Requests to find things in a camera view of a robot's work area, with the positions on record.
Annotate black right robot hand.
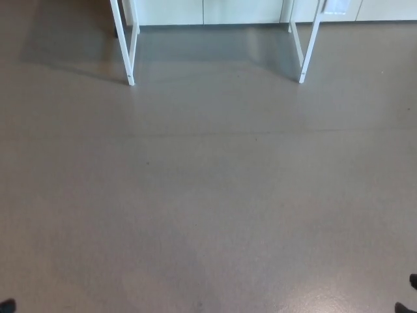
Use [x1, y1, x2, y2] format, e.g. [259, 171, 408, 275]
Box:
[394, 273, 417, 313]

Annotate white cabinet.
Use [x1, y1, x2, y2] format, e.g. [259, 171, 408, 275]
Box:
[125, 0, 417, 26]

